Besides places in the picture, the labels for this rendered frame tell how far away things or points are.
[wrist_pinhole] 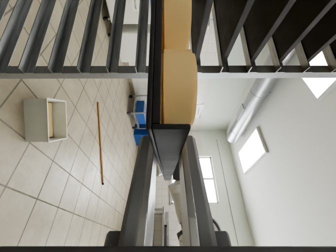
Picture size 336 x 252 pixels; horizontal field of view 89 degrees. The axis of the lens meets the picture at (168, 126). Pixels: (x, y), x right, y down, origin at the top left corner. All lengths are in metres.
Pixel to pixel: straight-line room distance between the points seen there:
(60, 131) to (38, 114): 0.24
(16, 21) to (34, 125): 0.73
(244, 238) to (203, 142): 2.76
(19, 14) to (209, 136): 5.63
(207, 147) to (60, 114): 4.82
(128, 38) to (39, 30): 2.39
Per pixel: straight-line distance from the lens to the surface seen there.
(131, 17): 3.00
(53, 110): 1.62
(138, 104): 4.37
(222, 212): 5.19
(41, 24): 0.86
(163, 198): 5.06
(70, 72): 0.66
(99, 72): 0.62
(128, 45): 3.21
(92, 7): 0.82
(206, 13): 0.48
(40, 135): 1.44
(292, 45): 0.64
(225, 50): 0.58
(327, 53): 0.81
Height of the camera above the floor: 0.95
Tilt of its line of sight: level
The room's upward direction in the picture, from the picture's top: 90 degrees clockwise
